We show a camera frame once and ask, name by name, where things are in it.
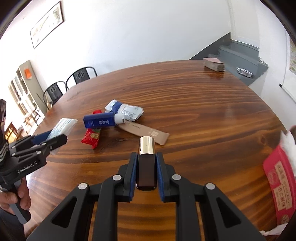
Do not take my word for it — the white blue tissue pack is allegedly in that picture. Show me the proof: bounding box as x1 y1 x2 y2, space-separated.
46 118 78 155

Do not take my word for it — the dark blue tube box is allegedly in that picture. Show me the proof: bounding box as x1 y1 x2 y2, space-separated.
83 112 125 128

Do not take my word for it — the white plastic bag bundle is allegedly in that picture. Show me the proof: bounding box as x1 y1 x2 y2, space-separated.
280 126 296 176

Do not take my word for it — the person's left hand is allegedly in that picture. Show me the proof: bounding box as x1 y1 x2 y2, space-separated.
0 177 31 214

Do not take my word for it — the wooden side furniture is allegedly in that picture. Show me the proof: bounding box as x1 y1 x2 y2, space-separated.
4 122 27 143

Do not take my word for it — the brown paper sachet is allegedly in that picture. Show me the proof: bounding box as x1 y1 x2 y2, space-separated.
118 121 170 146

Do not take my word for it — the red snack packet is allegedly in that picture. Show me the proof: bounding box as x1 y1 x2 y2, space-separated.
81 109 103 150

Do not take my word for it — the beige shelf cabinet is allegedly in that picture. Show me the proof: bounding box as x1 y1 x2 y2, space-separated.
9 60 47 133

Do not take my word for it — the black metal chair left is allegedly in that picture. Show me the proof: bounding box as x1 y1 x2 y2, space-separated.
42 81 67 110

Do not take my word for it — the black metal chair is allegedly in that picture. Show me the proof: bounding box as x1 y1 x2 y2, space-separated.
42 81 67 110
65 66 98 91

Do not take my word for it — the white blue wipes packet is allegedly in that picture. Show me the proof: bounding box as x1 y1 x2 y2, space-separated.
105 99 144 122

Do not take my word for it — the black metal chair right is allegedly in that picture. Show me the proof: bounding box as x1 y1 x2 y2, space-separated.
65 66 98 91

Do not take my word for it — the red cardboard box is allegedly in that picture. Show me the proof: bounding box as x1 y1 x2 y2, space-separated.
263 145 295 225

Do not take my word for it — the silver foil wrapper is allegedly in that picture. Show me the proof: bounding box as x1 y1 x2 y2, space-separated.
236 67 253 78

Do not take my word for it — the grey staircase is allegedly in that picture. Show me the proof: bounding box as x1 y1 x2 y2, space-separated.
208 40 268 86

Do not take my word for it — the landscape scroll painting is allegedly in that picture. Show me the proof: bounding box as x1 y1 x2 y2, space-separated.
280 33 296 102

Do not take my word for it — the framed wall picture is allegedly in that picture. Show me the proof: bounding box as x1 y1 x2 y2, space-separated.
30 1 64 49

